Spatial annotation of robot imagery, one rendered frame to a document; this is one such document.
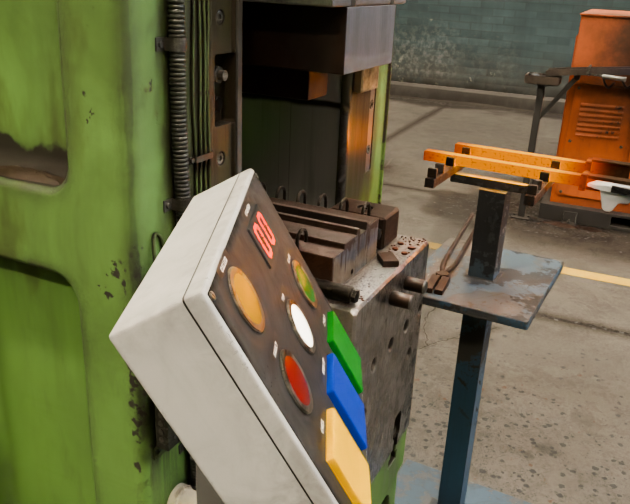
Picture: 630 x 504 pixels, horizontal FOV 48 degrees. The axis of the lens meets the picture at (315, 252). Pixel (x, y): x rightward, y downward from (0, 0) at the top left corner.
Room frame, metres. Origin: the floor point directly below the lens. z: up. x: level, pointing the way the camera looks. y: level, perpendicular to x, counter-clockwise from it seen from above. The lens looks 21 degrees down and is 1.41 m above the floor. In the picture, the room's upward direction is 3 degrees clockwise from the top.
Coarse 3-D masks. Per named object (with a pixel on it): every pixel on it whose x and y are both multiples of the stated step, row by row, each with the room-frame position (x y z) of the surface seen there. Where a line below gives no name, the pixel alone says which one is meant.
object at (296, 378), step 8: (288, 360) 0.52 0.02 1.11; (288, 368) 0.51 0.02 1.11; (296, 368) 0.53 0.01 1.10; (288, 376) 0.50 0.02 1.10; (296, 376) 0.52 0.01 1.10; (296, 384) 0.51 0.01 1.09; (304, 384) 0.52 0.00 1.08; (296, 392) 0.50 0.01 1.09; (304, 392) 0.51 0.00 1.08; (304, 400) 0.50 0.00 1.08
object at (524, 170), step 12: (432, 156) 1.62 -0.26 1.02; (444, 156) 1.61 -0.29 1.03; (456, 156) 1.59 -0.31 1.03; (468, 156) 1.59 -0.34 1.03; (480, 168) 1.56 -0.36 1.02; (492, 168) 1.55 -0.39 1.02; (504, 168) 1.54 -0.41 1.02; (516, 168) 1.53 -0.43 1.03; (528, 168) 1.51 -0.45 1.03; (540, 168) 1.51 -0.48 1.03; (552, 180) 1.49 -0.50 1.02; (564, 180) 1.48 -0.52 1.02; (576, 180) 1.47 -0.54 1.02; (588, 180) 1.46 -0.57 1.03; (600, 180) 1.44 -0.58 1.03; (612, 180) 1.43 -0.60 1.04; (624, 180) 1.43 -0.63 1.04
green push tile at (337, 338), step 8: (328, 312) 0.75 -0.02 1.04; (328, 320) 0.73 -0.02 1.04; (336, 320) 0.74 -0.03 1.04; (328, 328) 0.71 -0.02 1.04; (336, 328) 0.72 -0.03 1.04; (328, 336) 0.69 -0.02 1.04; (336, 336) 0.70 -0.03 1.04; (344, 336) 0.73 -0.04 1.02; (336, 344) 0.68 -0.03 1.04; (344, 344) 0.71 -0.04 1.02; (352, 344) 0.75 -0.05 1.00; (336, 352) 0.68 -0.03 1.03; (344, 352) 0.70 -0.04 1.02; (352, 352) 0.73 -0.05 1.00; (344, 360) 0.68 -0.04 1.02; (352, 360) 0.71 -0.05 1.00; (360, 360) 0.75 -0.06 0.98; (344, 368) 0.68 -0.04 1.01; (352, 368) 0.69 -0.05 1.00; (360, 368) 0.72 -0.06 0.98; (352, 376) 0.68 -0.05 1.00; (360, 376) 0.70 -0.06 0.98; (352, 384) 0.68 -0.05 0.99; (360, 384) 0.69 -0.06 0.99; (360, 392) 0.68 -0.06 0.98
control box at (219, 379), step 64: (256, 192) 0.74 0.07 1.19; (192, 256) 0.54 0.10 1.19; (256, 256) 0.61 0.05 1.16; (128, 320) 0.46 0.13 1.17; (192, 320) 0.45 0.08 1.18; (320, 320) 0.70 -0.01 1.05; (192, 384) 0.45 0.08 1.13; (256, 384) 0.45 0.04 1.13; (320, 384) 0.58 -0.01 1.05; (192, 448) 0.45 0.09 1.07; (256, 448) 0.45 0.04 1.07; (320, 448) 0.48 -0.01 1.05
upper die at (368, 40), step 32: (256, 32) 1.13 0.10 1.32; (288, 32) 1.11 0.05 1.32; (320, 32) 1.09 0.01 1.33; (352, 32) 1.09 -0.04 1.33; (384, 32) 1.21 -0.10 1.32; (256, 64) 1.13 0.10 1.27; (288, 64) 1.11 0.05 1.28; (320, 64) 1.09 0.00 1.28; (352, 64) 1.10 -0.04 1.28; (384, 64) 1.22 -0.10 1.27
